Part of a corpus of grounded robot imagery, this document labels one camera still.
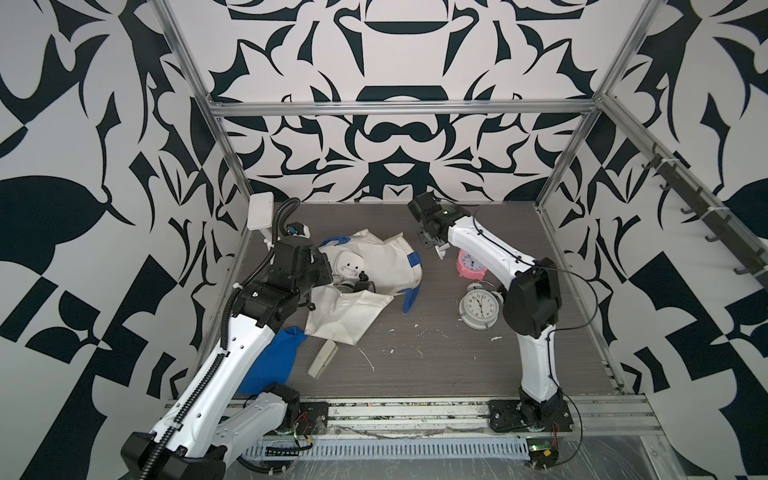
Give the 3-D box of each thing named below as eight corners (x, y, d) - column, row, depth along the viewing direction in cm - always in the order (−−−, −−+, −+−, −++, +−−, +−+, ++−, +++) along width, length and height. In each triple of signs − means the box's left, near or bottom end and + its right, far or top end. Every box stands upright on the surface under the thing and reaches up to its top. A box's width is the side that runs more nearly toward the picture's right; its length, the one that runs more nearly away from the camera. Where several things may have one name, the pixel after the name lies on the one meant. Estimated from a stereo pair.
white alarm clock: (452, 319, 92) (454, 313, 89) (469, 281, 101) (471, 274, 97) (488, 336, 89) (492, 331, 86) (502, 295, 97) (506, 289, 94)
